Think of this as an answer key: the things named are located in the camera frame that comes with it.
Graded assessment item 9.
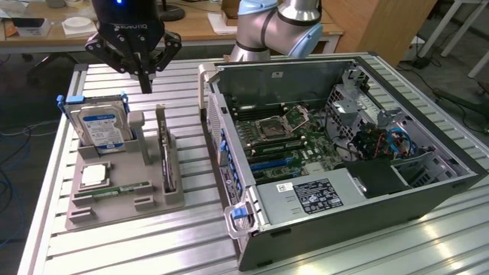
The blue wire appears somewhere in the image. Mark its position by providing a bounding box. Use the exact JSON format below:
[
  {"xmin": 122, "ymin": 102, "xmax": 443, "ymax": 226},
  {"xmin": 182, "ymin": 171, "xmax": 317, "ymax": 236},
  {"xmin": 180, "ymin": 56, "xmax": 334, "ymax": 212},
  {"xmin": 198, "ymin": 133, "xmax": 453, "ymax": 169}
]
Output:
[{"xmin": 383, "ymin": 128, "xmax": 418, "ymax": 159}]

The grey parts rack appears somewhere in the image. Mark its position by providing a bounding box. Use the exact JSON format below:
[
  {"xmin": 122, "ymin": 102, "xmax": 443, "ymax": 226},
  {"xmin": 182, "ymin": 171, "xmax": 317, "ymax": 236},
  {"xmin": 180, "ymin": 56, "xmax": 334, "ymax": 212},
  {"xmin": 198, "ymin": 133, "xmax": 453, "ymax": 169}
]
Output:
[{"xmin": 65, "ymin": 111, "xmax": 186, "ymax": 233}]

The green RAM stick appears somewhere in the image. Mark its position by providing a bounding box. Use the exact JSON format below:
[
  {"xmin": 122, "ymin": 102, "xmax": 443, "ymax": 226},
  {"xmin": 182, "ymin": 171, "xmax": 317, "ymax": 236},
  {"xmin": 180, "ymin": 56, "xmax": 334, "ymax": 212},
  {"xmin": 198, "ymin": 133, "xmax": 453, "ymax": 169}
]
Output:
[{"xmin": 73, "ymin": 180, "xmax": 150, "ymax": 200}]

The grey power supply unit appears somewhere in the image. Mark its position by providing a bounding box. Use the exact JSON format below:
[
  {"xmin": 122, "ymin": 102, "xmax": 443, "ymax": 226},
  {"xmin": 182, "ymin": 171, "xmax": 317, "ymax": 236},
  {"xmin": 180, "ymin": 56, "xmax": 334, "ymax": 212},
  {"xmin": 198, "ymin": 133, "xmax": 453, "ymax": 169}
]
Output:
[{"xmin": 254, "ymin": 167, "xmax": 367, "ymax": 226}]

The black open PC case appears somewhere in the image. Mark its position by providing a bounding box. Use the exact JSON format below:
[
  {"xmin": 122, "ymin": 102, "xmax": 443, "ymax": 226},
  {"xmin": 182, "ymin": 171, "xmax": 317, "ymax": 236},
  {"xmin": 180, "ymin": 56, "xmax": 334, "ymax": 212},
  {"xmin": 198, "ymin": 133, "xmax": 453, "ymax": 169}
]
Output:
[{"xmin": 197, "ymin": 56, "xmax": 489, "ymax": 272}]

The wooden desk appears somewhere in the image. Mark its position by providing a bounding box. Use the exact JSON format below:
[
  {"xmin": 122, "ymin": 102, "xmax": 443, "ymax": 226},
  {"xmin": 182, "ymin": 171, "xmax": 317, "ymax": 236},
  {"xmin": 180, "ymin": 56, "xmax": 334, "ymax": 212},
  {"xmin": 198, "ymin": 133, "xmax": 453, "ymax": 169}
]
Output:
[{"xmin": 0, "ymin": 0, "xmax": 345, "ymax": 55}]

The wooden cabinet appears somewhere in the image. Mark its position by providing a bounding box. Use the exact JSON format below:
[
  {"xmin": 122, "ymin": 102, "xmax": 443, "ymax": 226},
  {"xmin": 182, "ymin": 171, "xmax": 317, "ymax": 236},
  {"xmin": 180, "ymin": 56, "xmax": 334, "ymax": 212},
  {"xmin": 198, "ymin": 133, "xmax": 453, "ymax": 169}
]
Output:
[{"xmin": 334, "ymin": 0, "xmax": 438, "ymax": 67}]

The white square dish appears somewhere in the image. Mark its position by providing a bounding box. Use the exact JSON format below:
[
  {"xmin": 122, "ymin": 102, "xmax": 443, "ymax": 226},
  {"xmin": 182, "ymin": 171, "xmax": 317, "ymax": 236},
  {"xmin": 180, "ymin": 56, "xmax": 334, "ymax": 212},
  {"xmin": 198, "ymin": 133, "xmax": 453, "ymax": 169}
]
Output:
[{"xmin": 61, "ymin": 16, "xmax": 97, "ymax": 39}]

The black floor stand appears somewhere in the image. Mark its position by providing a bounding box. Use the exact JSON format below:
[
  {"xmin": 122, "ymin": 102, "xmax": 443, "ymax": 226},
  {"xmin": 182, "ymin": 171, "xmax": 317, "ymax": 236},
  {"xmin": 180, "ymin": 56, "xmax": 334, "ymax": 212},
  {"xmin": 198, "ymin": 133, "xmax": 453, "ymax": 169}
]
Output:
[{"xmin": 433, "ymin": 81, "xmax": 489, "ymax": 117}]

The blue disk caddy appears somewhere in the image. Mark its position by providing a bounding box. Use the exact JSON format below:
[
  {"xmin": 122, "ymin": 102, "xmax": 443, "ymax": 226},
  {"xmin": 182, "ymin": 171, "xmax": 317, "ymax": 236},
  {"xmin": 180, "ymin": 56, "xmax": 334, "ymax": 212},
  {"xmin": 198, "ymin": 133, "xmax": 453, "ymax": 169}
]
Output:
[{"xmin": 56, "ymin": 91, "xmax": 133, "ymax": 144}]

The silver chipset heatsink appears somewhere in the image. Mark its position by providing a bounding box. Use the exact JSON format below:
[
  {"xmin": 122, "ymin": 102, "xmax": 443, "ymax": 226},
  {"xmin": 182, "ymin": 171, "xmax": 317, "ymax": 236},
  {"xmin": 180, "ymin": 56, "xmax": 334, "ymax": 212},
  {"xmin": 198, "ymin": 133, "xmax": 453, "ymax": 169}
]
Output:
[{"xmin": 304, "ymin": 164, "xmax": 330, "ymax": 175}]

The white paper stack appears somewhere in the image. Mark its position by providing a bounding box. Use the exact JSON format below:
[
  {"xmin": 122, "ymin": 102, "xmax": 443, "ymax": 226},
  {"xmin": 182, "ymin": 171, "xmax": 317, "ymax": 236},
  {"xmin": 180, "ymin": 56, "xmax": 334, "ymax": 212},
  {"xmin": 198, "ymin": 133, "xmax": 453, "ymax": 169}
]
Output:
[{"xmin": 206, "ymin": 12, "xmax": 240, "ymax": 36}]

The silver CPU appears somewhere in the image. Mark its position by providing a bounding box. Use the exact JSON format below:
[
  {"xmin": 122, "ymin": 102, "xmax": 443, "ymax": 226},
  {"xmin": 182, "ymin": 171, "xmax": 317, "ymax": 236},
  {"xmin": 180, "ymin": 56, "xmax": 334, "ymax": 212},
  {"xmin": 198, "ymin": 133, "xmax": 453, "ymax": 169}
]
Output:
[{"xmin": 81, "ymin": 164, "xmax": 108, "ymax": 186}]

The blue expansion slot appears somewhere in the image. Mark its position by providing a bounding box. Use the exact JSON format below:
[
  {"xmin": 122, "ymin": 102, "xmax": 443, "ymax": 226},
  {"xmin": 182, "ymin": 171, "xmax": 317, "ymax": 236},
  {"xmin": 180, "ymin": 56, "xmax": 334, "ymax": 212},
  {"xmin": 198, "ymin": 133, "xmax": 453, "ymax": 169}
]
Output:
[{"xmin": 249, "ymin": 156, "xmax": 308, "ymax": 171}]

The metal socket cover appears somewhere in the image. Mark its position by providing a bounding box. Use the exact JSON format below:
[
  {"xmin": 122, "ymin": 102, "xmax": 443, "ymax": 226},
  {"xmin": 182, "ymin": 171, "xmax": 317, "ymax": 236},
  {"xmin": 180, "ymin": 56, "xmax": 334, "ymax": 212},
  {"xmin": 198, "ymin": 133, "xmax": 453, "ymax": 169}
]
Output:
[{"xmin": 282, "ymin": 104, "xmax": 310, "ymax": 127}]

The red wire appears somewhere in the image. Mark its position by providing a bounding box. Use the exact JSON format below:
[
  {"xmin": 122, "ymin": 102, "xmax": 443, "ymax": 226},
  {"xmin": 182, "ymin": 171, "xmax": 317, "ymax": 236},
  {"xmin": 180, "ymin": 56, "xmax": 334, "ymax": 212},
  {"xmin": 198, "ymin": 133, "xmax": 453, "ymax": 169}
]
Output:
[{"xmin": 371, "ymin": 131, "xmax": 383, "ymax": 156}]

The hard disk with blue label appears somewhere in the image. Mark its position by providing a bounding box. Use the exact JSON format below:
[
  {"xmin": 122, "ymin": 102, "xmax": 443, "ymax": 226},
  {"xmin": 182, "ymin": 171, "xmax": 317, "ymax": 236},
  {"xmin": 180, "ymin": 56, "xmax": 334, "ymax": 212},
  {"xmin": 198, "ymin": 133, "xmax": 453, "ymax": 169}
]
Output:
[{"xmin": 61, "ymin": 99, "xmax": 128, "ymax": 156}]

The graphics card with metal bracket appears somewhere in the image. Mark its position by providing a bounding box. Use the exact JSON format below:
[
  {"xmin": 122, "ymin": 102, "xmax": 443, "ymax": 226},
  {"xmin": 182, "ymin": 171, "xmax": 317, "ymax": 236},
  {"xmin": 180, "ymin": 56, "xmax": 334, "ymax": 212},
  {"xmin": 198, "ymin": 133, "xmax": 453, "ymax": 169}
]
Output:
[{"xmin": 154, "ymin": 104, "xmax": 180, "ymax": 194}]

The perforated metal disk bay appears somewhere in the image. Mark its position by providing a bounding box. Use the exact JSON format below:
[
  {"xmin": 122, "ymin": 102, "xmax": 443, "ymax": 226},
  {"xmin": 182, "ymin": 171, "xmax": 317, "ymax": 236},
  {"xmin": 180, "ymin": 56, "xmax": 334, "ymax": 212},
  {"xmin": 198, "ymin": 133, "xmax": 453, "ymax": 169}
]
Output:
[{"xmin": 325, "ymin": 84, "xmax": 383, "ymax": 144}]

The CPU socket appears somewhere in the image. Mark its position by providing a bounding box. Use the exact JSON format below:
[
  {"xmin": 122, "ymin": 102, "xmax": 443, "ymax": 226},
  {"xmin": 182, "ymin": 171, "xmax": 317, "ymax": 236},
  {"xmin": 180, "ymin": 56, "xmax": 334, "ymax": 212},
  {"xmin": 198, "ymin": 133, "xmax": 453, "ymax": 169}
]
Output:
[{"xmin": 254, "ymin": 115, "xmax": 289, "ymax": 139}]

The black plastic shroud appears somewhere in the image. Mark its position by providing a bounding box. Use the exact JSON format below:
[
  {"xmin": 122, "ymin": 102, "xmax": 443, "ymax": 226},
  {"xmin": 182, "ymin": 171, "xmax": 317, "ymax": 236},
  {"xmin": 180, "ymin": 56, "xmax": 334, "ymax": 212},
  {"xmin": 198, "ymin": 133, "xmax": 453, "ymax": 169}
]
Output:
[{"xmin": 342, "ymin": 158, "xmax": 414, "ymax": 201}]

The white box with dark lid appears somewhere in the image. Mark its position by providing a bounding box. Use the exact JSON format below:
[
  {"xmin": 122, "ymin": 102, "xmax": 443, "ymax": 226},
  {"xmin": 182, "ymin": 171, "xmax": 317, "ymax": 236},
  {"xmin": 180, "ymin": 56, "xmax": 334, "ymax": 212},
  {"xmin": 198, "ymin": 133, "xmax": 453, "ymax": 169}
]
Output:
[{"xmin": 10, "ymin": 17, "xmax": 52, "ymax": 37}]

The black round lamp base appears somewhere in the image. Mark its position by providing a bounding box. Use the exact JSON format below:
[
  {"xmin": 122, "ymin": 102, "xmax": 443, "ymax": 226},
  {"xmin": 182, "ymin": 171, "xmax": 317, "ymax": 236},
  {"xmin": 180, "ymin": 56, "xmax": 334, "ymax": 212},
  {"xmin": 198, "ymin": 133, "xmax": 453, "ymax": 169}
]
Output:
[{"xmin": 157, "ymin": 3, "xmax": 186, "ymax": 22}]

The white table frame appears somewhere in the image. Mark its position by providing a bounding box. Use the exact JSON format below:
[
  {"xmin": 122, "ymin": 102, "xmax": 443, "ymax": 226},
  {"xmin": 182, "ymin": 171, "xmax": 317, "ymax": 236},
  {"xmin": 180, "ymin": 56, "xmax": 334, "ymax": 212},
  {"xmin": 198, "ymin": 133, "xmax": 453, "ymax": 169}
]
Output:
[{"xmin": 417, "ymin": 0, "xmax": 489, "ymax": 78}]

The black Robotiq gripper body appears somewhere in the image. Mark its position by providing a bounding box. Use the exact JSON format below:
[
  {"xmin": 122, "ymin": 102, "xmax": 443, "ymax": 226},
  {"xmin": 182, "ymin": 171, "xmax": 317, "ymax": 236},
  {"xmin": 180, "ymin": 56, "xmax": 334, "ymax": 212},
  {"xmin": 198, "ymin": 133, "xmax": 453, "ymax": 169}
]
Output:
[{"xmin": 90, "ymin": 0, "xmax": 166, "ymax": 58}]

